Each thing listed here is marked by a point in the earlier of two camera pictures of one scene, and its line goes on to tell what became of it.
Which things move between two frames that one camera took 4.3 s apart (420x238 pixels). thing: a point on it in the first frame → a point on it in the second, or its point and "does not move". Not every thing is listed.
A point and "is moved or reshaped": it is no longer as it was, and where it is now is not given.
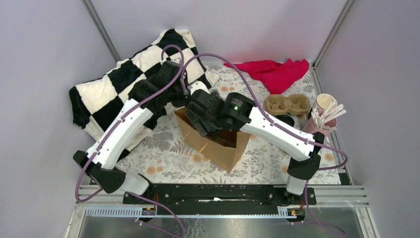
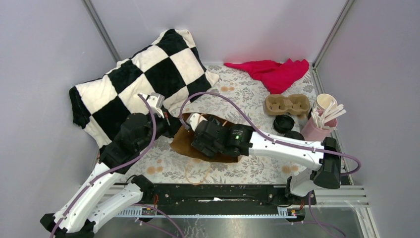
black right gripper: [195, 120] → [202, 146]
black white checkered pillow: [95, 105] does not move
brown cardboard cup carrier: [278, 104] does not move
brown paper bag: [225, 148] is moved or reshaped
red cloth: [275, 77] does not move
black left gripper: [179, 103] → [172, 124]
